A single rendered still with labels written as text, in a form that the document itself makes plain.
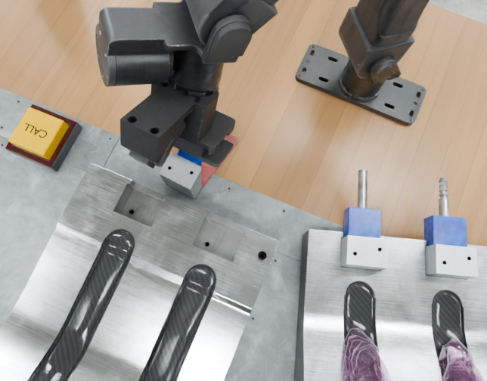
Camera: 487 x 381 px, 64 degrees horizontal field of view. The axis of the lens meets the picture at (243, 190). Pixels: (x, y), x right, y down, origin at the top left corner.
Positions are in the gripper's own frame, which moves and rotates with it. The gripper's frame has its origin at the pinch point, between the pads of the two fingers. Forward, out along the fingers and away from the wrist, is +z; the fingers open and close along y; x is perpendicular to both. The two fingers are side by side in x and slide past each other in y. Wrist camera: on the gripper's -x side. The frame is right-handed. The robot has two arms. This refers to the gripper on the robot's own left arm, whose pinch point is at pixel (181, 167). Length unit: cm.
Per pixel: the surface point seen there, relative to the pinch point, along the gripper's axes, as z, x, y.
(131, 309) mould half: 6.0, -18.1, 4.7
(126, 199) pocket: 2.0, -7.5, -3.5
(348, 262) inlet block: -2.0, -3.3, 25.1
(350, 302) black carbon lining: 2.6, -5.1, 28.0
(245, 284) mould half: 1.3, -10.7, 15.3
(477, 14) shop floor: 9, 156, 49
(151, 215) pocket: 2.5, -7.5, 0.3
